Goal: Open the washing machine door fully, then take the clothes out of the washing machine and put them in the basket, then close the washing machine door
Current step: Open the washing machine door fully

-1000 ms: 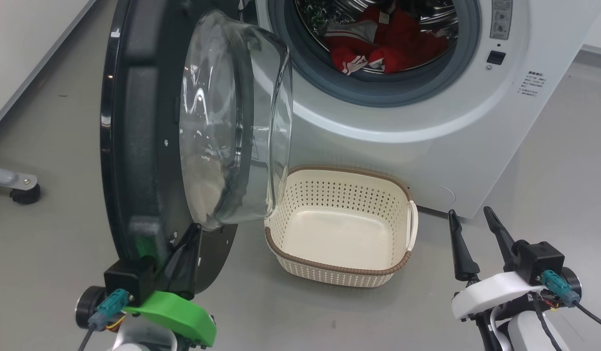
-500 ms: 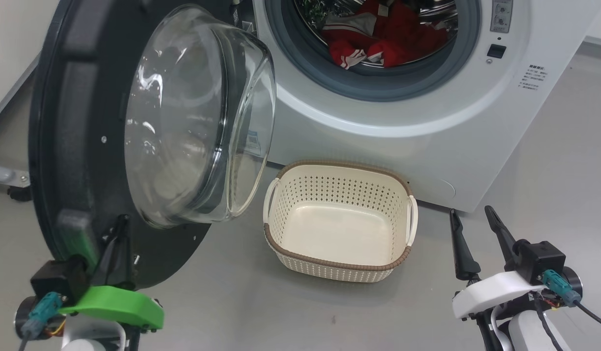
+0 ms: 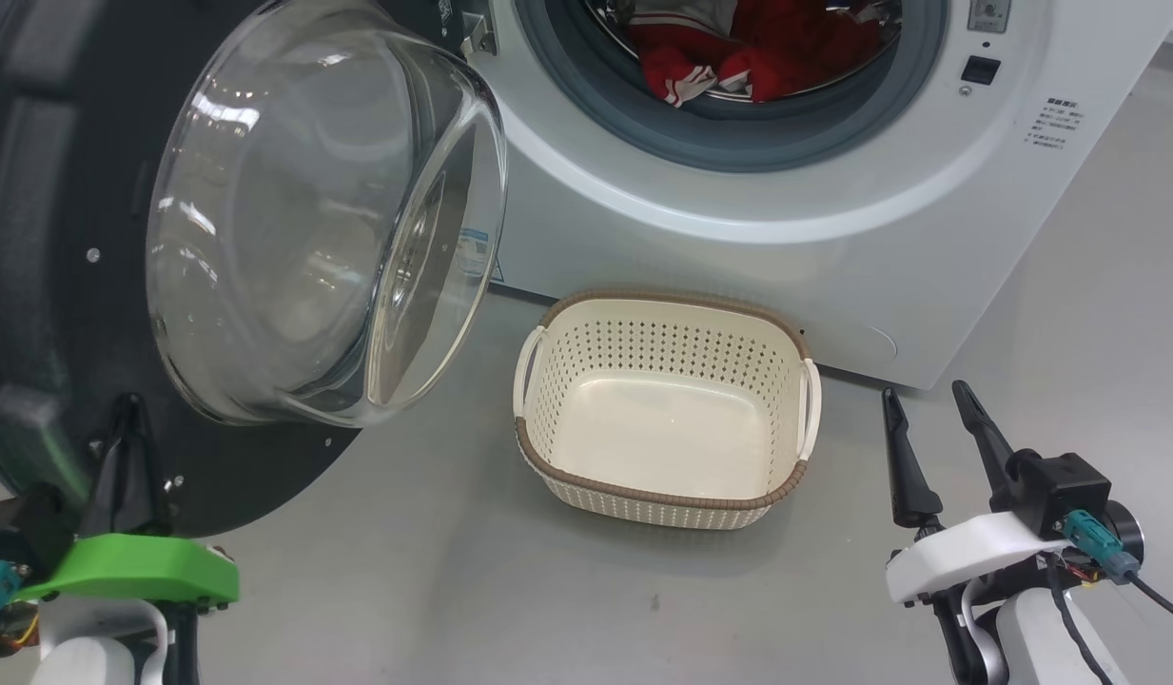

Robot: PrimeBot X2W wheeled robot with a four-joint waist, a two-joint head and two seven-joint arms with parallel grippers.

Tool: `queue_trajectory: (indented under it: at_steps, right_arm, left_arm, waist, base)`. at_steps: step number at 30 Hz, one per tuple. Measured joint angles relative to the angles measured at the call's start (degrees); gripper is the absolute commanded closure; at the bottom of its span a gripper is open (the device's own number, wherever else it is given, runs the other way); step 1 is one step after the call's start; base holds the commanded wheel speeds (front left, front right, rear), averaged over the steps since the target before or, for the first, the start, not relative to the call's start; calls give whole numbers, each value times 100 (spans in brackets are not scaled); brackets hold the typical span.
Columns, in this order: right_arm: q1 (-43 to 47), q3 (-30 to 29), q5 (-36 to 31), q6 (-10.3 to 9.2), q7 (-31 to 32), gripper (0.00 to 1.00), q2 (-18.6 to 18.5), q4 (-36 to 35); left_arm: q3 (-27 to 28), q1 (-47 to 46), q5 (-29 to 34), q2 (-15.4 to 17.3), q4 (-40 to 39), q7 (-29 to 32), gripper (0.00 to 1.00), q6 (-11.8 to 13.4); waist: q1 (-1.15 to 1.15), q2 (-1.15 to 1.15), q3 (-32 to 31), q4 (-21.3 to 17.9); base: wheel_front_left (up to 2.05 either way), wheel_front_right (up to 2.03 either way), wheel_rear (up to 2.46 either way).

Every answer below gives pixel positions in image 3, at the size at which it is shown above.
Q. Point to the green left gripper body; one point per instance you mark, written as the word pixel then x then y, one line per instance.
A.
pixel 139 566

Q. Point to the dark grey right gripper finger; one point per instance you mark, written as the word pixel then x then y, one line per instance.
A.
pixel 986 438
pixel 911 485

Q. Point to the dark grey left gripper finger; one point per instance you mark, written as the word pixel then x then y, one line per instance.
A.
pixel 106 485
pixel 144 495

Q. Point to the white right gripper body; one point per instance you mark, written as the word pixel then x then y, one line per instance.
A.
pixel 967 552

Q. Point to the washing machine door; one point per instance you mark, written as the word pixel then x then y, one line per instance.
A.
pixel 34 285

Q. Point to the red and white garment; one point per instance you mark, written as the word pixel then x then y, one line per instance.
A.
pixel 795 48

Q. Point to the cream perforated laundry basket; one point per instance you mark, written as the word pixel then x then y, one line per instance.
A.
pixel 662 447

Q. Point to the white front-load washing machine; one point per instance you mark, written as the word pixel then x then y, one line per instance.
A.
pixel 738 247

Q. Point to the steel washer drum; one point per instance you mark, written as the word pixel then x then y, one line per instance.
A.
pixel 890 11

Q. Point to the metal door hinge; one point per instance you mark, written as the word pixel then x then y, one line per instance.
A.
pixel 478 33

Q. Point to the blue energy label sticker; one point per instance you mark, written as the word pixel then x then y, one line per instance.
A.
pixel 477 257

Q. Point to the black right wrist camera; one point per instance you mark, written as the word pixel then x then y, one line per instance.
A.
pixel 1062 485

